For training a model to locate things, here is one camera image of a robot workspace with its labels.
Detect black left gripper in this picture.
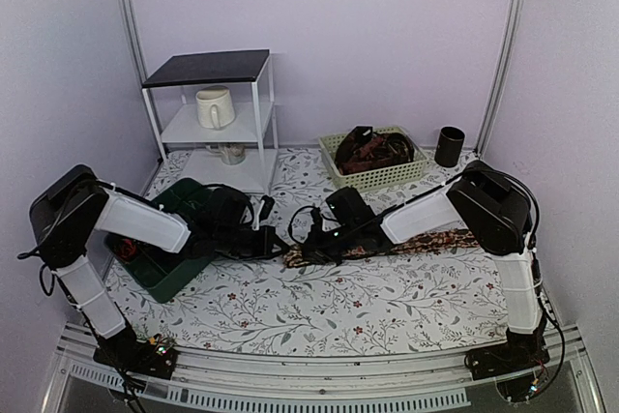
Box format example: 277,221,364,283
218,225,291,262

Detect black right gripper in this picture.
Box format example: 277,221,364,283
293,222,360,266

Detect cream floral patterned tie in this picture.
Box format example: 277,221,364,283
282,229,480,269

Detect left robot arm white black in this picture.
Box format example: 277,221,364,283
20,164,289,369

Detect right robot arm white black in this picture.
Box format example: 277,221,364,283
293,161,544,370

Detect dark brown rolled ties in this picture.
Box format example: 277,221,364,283
334,126,415,175

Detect dark green plastic bin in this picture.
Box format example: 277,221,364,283
104,178,215,303

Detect pale green perforated basket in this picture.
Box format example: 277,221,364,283
318,126,429,192

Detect red rolled tie in bin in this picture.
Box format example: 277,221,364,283
116,238,137,262

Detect white shelf with black top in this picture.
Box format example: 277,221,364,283
141,49,279,193

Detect white ceramic mug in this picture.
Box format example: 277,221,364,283
195,85,236,131

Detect floral patterned table mat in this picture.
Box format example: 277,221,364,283
99,146,545,355

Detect black cylindrical cup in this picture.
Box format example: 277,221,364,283
434,126,465,168

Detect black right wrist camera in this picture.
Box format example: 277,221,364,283
326,187,374,225

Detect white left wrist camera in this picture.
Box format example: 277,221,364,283
251,195,275,231

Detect aluminium front rail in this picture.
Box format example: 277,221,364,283
42,324,606,412

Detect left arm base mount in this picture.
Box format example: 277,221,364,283
93,333,178,380

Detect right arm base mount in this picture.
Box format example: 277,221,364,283
464,330,550,403

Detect left aluminium frame post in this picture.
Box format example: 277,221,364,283
118,0,167,163

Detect aluminium frame post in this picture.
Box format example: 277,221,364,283
118,0,167,163
475,0,525,158

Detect right aluminium frame post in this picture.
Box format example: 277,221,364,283
475,0,525,158

